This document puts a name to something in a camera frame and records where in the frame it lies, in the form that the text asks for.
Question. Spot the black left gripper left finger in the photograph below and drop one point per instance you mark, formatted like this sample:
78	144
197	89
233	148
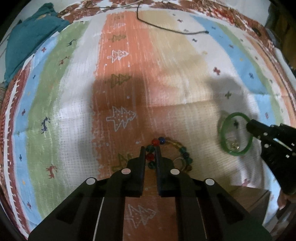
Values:
95	210

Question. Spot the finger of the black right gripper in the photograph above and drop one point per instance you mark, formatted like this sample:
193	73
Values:
260	130

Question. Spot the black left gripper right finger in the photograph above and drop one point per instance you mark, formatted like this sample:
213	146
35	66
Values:
204	210

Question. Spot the green jade bangle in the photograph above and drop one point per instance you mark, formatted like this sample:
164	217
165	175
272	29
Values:
234	125

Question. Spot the small gold earring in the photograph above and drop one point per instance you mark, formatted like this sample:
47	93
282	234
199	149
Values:
232	144

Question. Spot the white power strip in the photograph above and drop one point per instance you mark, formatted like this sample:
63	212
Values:
287	67

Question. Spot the striped colourful cloth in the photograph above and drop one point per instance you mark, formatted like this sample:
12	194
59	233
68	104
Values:
93	94

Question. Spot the floral red bedsheet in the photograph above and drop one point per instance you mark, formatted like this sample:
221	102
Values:
151	217

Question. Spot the teal pillow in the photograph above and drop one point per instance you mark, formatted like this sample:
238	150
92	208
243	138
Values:
26	37

